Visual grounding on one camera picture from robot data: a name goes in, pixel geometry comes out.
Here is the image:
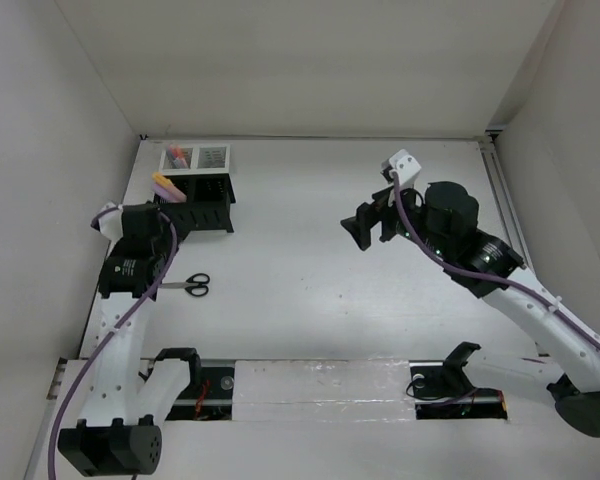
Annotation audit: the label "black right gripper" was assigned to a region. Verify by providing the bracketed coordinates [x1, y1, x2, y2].
[340, 177, 453, 260]

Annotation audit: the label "purple highlighter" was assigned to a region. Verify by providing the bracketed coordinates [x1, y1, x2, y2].
[152, 183, 181, 203]

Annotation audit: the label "orange highlighter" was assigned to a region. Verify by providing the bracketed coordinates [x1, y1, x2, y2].
[152, 172, 187, 202]

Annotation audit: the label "black scissors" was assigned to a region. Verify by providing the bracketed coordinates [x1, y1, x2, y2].
[160, 273, 211, 298]

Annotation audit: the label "red double-tip pen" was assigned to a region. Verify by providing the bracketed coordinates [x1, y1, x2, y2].
[165, 146, 181, 169]

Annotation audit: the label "orange double-tip pen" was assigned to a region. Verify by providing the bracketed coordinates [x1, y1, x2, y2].
[173, 146, 188, 169]

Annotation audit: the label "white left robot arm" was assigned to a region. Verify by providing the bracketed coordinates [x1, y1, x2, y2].
[47, 203, 203, 479]

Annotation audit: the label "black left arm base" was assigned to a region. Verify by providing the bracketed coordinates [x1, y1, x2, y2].
[138, 348, 235, 421]

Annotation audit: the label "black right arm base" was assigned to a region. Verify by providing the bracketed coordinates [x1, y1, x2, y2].
[405, 342, 508, 420]

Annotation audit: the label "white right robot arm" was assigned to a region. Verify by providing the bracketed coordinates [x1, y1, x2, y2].
[340, 181, 600, 438]

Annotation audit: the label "black mesh organizer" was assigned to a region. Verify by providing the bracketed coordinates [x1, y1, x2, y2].
[153, 173, 236, 239]

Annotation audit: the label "white mesh organizer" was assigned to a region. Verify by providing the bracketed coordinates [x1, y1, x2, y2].
[159, 142, 231, 176]

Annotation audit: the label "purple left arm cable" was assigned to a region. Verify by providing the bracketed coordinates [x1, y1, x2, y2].
[47, 207, 181, 480]

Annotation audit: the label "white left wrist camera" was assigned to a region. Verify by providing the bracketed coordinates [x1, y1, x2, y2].
[90, 202, 123, 246]

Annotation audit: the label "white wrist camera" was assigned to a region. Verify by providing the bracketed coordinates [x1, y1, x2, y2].
[381, 149, 422, 189]
[90, 202, 123, 246]

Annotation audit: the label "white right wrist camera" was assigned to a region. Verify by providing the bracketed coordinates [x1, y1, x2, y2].
[381, 149, 422, 189]

